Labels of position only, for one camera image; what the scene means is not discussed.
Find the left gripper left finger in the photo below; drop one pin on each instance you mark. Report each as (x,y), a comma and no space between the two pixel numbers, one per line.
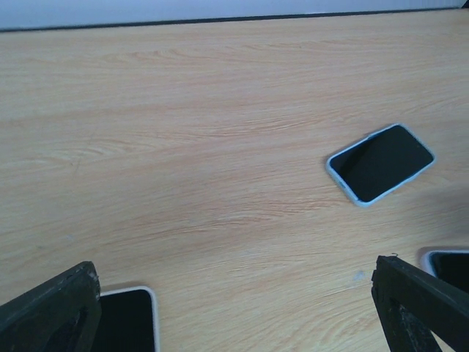
(61,314)

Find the lilac phone case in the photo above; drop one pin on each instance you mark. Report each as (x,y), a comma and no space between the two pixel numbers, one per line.
(447,264)

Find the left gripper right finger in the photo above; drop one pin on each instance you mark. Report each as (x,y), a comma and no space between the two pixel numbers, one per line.
(414,307)

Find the phone in white case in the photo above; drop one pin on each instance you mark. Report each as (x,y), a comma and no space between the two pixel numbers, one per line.
(129,321)

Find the black enclosure frame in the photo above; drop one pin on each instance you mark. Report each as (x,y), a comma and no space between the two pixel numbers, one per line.
(224,20)

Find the phone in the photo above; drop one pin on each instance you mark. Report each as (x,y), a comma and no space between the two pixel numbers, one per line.
(379,163)
(129,321)

